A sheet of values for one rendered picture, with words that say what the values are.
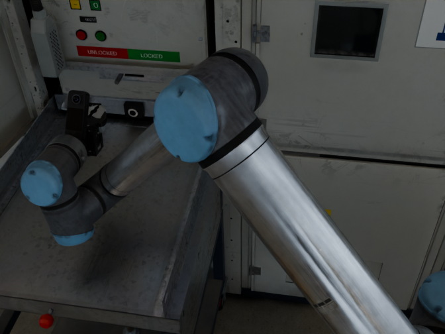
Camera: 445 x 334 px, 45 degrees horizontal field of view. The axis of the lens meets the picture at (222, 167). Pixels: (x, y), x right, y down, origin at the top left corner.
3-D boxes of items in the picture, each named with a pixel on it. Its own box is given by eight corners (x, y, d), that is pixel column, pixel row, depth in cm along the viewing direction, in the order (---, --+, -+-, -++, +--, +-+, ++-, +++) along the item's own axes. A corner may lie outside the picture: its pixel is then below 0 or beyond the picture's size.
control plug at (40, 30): (57, 78, 158) (43, 23, 146) (42, 77, 159) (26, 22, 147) (67, 64, 164) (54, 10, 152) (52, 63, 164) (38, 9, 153)
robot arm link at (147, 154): (263, 13, 90) (100, 164, 140) (225, 40, 82) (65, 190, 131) (306, 67, 92) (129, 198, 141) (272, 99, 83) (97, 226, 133)
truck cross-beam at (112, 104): (218, 122, 171) (217, 107, 167) (57, 109, 179) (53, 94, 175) (220, 112, 175) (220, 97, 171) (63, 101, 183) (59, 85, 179)
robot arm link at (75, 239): (110, 224, 129) (93, 181, 123) (75, 255, 121) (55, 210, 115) (83, 218, 134) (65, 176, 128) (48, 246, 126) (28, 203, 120)
